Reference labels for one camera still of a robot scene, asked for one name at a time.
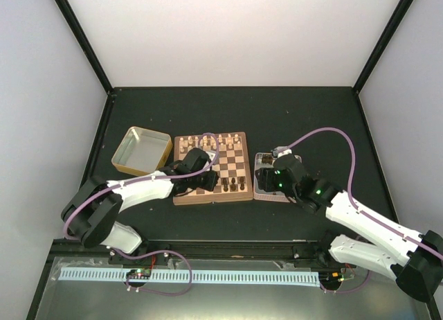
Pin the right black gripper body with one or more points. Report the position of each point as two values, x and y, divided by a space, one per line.
266 174

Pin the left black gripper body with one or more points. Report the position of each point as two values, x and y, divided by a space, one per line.
207 185

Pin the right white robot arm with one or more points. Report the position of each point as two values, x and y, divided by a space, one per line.
413 260

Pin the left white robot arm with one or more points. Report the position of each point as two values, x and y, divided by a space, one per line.
92 215

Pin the dark chess pieces pile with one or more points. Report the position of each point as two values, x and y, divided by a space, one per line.
267 158

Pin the wooden chess board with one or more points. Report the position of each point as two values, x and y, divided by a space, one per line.
230 163

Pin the right circuit board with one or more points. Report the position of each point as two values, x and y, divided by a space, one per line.
332 277

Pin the circuit board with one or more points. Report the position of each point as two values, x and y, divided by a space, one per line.
332 277
138 274

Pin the left circuit board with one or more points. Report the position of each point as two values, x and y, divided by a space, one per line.
138 274

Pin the pink metal tin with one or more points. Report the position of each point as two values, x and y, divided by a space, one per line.
277 196

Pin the gold metal tin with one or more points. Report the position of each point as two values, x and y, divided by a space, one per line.
142 151

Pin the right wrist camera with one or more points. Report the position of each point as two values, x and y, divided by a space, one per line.
280 151

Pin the white slotted cable duct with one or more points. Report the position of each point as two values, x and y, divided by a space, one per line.
218 277

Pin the right black frame post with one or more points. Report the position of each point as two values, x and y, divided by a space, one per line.
383 41

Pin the black frame post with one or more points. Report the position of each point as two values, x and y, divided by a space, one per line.
383 41
82 39

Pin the left black frame post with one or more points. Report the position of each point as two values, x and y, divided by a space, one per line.
82 39

